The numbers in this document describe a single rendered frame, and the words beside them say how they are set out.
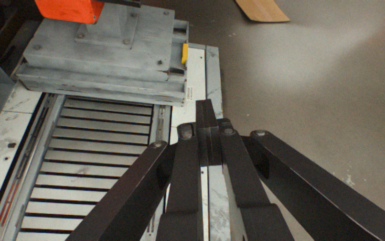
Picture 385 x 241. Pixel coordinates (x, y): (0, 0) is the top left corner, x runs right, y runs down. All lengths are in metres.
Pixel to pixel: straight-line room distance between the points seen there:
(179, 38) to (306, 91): 0.67
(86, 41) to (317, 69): 1.11
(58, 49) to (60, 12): 0.24
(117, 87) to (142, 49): 0.14
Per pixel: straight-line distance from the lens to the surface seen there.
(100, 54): 0.65
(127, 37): 0.68
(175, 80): 0.66
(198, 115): 0.15
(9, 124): 0.78
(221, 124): 0.15
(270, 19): 1.42
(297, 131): 0.96
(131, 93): 0.65
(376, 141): 1.26
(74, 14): 0.46
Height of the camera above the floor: 0.67
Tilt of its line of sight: 60 degrees down
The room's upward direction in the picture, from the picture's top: 21 degrees clockwise
